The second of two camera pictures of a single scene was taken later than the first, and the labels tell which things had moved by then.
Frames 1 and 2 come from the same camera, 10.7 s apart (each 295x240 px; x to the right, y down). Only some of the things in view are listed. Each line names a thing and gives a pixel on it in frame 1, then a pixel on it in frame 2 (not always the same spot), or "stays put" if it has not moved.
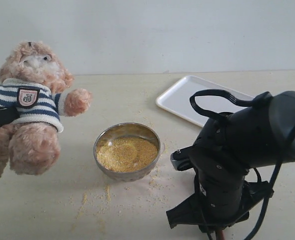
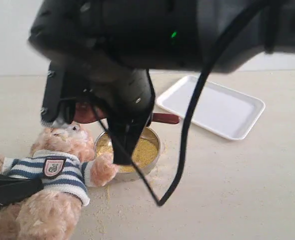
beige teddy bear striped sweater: (33, 80) -> (63, 156)
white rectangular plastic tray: (176, 99) stays put
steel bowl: (127, 151) stays put
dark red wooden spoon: (221, 234) -> (88, 112)
